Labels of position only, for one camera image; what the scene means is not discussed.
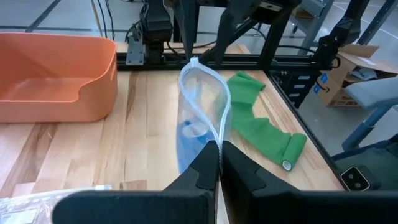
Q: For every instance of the orange plastic bin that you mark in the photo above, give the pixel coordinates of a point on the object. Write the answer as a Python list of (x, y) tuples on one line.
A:
[(56, 99)]

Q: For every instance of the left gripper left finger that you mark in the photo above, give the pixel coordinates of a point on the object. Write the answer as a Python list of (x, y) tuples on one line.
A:
[(140, 208)]

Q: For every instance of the dark green seat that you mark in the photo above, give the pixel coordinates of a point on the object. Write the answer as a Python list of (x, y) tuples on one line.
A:
[(373, 161)]

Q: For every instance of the black smartphone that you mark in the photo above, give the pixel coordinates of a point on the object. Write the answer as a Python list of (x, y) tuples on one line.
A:
[(356, 179)]

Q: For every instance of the blue elastic bandage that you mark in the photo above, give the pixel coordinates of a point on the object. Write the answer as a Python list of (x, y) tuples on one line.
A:
[(189, 149)]

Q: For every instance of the green elastic bandage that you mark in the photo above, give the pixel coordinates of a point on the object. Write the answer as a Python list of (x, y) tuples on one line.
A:
[(258, 133)]

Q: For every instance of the grey metal bracket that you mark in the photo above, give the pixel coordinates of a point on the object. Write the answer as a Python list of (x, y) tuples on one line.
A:
[(135, 51)]

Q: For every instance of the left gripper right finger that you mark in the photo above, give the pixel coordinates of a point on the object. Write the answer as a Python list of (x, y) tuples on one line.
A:
[(280, 208)]

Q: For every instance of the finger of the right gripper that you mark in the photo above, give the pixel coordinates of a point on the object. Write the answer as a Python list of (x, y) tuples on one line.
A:
[(231, 25), (188, 18)]

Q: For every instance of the black box with white labels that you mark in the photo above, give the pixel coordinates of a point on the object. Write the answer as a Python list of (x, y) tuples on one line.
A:
[(281, 87)]

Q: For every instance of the cardboard box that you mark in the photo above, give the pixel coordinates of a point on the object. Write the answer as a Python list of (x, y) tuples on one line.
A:
[(339, 87)]

